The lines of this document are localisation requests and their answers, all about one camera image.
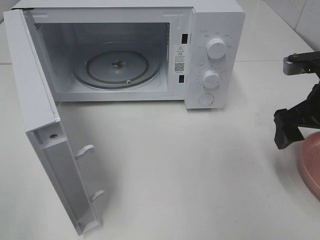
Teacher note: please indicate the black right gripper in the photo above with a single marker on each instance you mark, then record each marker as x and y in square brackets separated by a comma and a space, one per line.
[305, 114]

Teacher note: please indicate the pink round plate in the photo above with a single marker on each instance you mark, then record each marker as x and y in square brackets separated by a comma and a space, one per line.
[309, 163]

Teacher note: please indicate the round white door release button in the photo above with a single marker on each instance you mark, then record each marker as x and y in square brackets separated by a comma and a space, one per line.
[206, 99]

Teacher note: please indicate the white microwave door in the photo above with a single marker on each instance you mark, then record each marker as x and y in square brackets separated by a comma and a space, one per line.
[42, 123]

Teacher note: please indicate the lower white timer knob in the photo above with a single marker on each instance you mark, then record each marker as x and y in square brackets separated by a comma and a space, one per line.
[210, 79]

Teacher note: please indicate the upper white power knob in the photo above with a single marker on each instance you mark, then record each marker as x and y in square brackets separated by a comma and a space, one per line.
[216, 47]

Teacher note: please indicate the white microwave oven body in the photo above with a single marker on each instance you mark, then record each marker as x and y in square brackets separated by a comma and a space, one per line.
[67, 25]

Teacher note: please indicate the white warning label sticker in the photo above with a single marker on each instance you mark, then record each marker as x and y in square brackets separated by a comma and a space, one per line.
[179, 59]

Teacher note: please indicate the glass microwave turntable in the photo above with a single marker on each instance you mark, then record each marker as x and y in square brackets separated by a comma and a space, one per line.
[116, 65]

